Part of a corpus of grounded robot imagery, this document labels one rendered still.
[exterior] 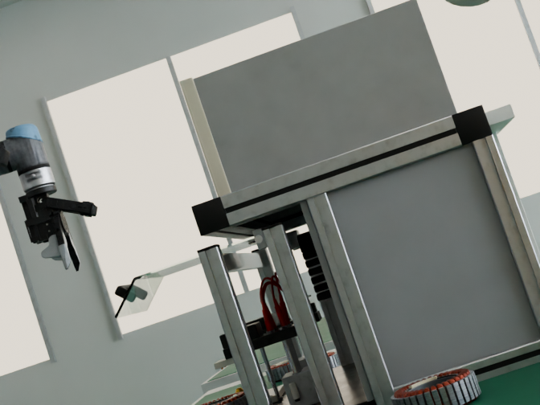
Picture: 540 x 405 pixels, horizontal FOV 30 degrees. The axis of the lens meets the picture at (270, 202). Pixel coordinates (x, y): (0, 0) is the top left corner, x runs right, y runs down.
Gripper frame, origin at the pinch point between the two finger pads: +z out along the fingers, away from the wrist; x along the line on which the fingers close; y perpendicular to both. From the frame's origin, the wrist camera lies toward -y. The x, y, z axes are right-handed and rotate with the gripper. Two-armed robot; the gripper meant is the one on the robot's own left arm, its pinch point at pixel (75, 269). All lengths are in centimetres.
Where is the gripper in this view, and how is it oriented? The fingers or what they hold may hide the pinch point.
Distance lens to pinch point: 235.7
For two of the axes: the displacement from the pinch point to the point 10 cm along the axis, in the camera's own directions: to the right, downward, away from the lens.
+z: 3.2, 9.4, -0.8
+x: 0.2, -0.9, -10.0
